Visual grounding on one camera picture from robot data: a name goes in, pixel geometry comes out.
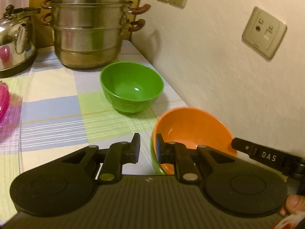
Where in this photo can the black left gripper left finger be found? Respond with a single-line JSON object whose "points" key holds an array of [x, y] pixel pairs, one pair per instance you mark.
{"points": [[118, 154]]}

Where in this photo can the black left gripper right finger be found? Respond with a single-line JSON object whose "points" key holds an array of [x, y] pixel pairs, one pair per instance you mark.
{"points": [[177, 154]]}

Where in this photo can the green plastic bowl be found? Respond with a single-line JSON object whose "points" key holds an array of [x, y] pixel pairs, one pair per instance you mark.
{"points": [[130, 87], [157, 168]]}

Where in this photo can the orange plastic bowl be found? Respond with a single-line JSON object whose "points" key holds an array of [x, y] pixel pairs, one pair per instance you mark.
{"points": [[193, 127]]}

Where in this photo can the pink heart-shaped glass dish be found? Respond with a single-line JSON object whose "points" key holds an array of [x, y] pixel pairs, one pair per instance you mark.
{"points": [[4, 100]]}

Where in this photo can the person's right hand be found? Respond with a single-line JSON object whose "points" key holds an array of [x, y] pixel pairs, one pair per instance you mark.
{"points": [[294, 203]]}

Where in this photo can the checked plastic tablecloth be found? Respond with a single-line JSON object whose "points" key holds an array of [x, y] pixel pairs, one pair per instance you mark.
{"points": [[55, 110]]}

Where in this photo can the stainless steel steamer pot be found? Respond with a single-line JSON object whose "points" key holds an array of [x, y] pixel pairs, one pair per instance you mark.
{"points": [[88, 34]]}

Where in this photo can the stainless steel kettle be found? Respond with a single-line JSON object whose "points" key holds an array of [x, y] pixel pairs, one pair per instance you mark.
{"points": [[18, 51]]}

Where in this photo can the wall data socket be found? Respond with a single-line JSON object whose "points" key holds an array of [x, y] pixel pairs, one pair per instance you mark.
{"points": [[264, 33]]}

